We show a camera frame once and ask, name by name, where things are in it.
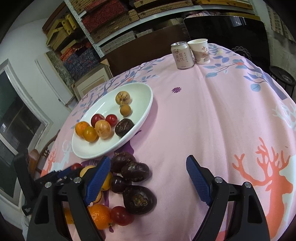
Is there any speckled yellow fruit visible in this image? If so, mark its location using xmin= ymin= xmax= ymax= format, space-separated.
xmin=115 ymin=91 xmax=131 ymax=106

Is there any red plum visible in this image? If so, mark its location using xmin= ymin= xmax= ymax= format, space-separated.
xmin=91 ymin=113 xmax=105 ymax=127
xmin=105 ymin=114 xmax=118 ymax=128

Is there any dark mangosteen front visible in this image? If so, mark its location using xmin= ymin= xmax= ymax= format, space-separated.
xmin=122 ymin=185 xmax=157 ymax=215

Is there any pale yellow round fruit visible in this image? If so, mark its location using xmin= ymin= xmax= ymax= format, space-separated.
xmin=80 ymin=165 xmax=95 ymax=177

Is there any cardboard framed box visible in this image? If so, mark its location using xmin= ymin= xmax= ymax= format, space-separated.
xmin=73 ymin=59 xmax=113 ymax=101

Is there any red tomato front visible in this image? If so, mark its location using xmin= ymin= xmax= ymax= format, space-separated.
xmin=110 ymin=206 xmax=134 ymax=226

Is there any black board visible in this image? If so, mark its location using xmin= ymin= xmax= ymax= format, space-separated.
xmin=184 ymin=15 xmax=270 ymax=72

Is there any metal storage shelf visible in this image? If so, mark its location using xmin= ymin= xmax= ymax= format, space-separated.
xmin=41 ymin=0 xmax=262 ymax=58

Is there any small yellow orange fruit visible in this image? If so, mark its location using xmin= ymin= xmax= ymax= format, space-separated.
xmin=83 ymin=126 xmax=98 ymax=143

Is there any small orange mandarin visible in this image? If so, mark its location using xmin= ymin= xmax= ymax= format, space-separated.
xmin=75 ymin=121 xmax=89 ymax=138

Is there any paper cup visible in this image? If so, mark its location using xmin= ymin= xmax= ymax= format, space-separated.
xmin=187 ymin=39 xmax=210 ymax=65

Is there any yellow orange left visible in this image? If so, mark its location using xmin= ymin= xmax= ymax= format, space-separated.
xmin=101 ymin=172 xmax=113 ymax=191

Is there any white oval plate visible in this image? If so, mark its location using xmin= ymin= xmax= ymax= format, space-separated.
xmin=72 ymin=83 xmax=154 ymax=160

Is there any orange mandarin right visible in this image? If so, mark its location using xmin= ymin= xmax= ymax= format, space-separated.
xmin=88 ymin=204 xmax=113 ymax=230

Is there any small dark plum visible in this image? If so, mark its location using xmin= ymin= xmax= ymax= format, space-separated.
xmin=111 ymin=175 xmax=132 ymax=194

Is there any wooden chair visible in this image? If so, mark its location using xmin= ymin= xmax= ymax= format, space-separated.
xmin=29 ymin=130 xmax=60 ymax=178

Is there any small tan fruit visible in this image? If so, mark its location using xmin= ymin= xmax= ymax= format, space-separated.
xmin=120 ymin=104 xmax=132 ymax=117

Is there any small red tomato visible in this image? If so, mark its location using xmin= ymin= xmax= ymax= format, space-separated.
xmin=70 ymin=163 xmax=83 ymax=171

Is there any pink deer tablecloth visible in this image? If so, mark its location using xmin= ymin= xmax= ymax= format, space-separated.
xmin=42 ymin=44 xmax=295 ymax=240

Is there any large yellow passion fruit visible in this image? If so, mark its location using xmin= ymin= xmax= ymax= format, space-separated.
xmin=95 ymin=120 xmax=112 ymax=140

